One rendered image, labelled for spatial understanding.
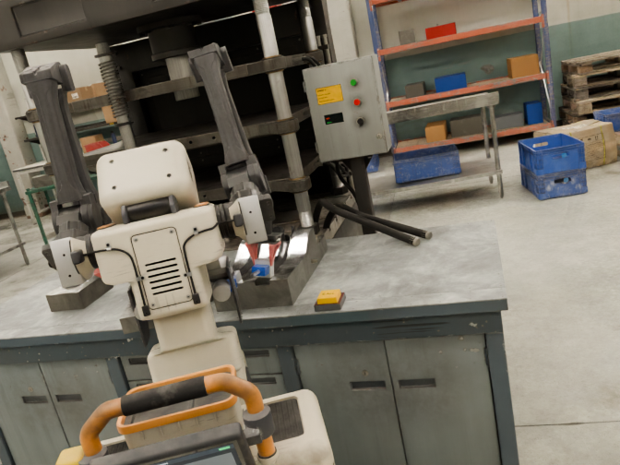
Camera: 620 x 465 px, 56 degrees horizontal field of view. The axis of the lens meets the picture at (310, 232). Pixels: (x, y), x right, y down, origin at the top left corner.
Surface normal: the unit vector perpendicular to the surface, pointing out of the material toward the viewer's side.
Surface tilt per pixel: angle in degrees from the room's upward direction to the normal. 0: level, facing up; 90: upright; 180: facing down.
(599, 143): 86
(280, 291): 90
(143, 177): 47
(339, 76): 90
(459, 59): 90
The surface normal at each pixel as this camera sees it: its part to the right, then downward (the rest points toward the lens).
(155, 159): -0.04, -0.45
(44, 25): -0.24, 0.32
